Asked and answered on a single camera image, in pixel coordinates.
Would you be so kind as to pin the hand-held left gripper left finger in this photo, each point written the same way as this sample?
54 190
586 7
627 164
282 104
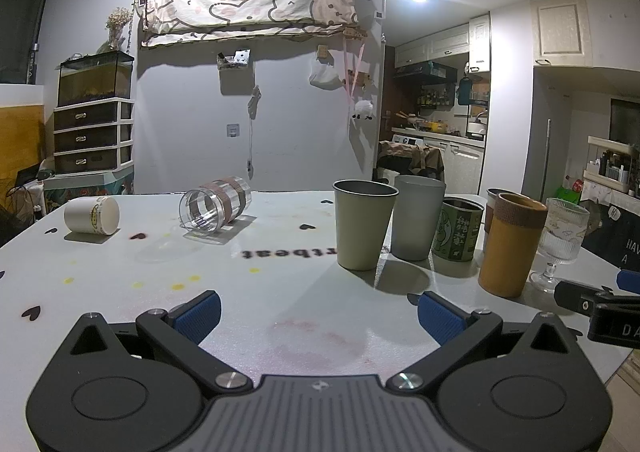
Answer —
197 316

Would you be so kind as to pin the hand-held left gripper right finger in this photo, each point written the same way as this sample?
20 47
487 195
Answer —
441 318

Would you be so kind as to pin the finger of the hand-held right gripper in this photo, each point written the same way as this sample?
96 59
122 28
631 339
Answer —
575 296
631 281

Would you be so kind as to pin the clear glass cup brown bands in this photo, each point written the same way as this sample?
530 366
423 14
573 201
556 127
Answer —
220 204

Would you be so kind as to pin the mustard cup with brown band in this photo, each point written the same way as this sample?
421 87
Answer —
510 252

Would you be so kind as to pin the green printed cup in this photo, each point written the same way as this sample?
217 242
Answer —
457 232

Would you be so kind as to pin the grey plastic cup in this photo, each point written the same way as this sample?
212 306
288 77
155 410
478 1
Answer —
417 222

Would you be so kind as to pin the beige metal cup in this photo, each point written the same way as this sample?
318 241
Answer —
361 227

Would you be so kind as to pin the dark cup with brown sleeve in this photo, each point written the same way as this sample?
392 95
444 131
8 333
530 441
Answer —
492 204

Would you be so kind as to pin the white paper cup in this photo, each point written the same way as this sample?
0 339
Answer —
87 215

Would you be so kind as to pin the black printed cloth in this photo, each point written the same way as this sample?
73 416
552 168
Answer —
617 237

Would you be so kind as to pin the ribbed glass goblet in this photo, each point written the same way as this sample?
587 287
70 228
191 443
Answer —
562 237

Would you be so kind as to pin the white storage rack with bottles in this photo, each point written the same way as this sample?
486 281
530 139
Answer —
612 164

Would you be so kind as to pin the white mop stick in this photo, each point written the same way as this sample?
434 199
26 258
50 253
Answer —
547 156

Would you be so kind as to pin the chair with brown cloth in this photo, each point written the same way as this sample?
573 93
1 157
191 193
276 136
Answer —
410 159

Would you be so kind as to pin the white washing machine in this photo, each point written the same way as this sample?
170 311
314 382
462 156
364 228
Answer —
409 139

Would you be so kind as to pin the white drawer unit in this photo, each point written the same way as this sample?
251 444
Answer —
92 134

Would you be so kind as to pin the row of spice bottles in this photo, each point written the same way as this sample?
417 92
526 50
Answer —
436 96

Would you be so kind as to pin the white plush toy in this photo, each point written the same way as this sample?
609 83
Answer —
363 109

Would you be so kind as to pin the dark green hanging bag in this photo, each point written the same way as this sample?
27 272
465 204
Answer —
465 90

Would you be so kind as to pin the yellow wooden board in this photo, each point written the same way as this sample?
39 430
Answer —
20 139

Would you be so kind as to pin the glass fish tank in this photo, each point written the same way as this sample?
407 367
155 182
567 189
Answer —
92 79

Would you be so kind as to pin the pink ribbon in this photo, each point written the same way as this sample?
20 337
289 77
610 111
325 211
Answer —
350 71

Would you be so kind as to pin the white upper cabinet door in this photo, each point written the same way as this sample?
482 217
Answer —
559 26

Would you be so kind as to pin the white plastic bag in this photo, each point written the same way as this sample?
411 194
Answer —
324 75

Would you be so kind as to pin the dried flower bouquet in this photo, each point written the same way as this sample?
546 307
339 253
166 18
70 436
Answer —
118 24

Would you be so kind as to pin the wall socket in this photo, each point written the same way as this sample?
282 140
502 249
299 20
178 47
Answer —
232 130

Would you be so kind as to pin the white kitchen wall cabinets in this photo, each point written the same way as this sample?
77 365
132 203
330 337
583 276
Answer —
445 44

